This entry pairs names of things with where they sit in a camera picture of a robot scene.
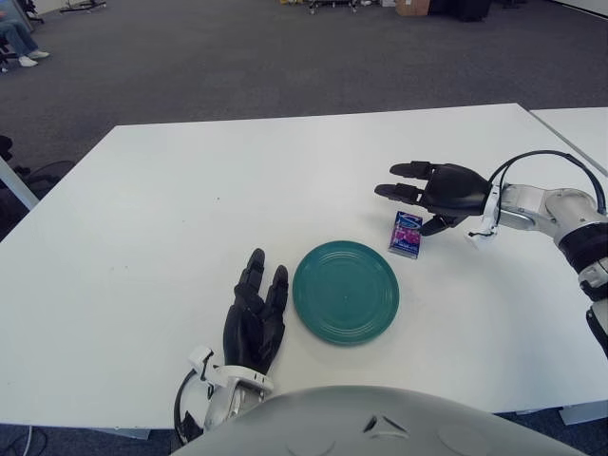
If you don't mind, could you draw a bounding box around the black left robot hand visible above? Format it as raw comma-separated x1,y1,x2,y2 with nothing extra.
222,247,290,376

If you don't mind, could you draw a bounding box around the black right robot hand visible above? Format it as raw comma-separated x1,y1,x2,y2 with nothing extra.
373,161,493,238

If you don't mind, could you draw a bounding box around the purple blue gum pack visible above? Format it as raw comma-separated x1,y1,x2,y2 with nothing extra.
388,210,425,261

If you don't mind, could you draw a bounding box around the green round plate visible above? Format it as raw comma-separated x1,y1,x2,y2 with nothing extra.
292,240,401,347

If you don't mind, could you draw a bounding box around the grey robot torso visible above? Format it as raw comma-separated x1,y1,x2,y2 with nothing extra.
170,385,579,456

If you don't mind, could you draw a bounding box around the white rectangular table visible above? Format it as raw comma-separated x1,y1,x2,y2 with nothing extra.
529,107,608,177
0,102,608,434

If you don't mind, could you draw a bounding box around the black cabinet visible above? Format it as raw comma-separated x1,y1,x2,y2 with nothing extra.
429,0,493,23

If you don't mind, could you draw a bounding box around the brown cardboard box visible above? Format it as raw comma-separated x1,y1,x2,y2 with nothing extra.
395,0,432,17

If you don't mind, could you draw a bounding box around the metal wheeled rack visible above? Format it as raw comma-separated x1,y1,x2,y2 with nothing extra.
306,0,376,14

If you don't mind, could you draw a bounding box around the white table leg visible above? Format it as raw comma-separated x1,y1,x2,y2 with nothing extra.
0,154,40,210

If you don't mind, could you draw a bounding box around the black stand base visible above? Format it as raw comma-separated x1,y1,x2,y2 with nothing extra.
60,0,108,13

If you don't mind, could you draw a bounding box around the seated person in jeans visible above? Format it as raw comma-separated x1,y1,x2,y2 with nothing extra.
0,9,51,67

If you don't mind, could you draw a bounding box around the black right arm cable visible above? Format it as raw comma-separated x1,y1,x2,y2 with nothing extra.
488,150,608,215

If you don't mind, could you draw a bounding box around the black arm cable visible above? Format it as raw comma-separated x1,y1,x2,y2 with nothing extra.
488,150,608,215
173,368,205,446

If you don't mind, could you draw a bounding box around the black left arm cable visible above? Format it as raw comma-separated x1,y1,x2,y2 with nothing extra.
173,368,205,446

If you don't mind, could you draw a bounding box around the white floor cable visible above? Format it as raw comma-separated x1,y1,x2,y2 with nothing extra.
18,422,48,456

